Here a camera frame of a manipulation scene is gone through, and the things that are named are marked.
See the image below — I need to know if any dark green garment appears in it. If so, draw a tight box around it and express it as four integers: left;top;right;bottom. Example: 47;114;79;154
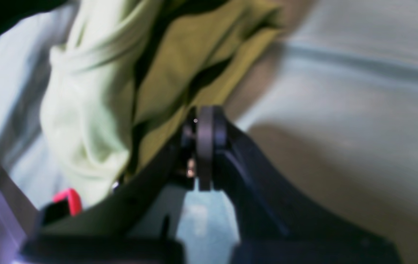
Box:
0;0;67;36

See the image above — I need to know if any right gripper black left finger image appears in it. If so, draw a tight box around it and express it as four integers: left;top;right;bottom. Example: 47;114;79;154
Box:
18;107;206;264

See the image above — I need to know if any light yellow-green T-shirt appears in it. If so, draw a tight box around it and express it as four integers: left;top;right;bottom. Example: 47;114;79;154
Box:
40;0;281;206

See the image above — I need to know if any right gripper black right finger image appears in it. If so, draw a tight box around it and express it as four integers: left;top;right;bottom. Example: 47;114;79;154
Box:
205;106;402;264

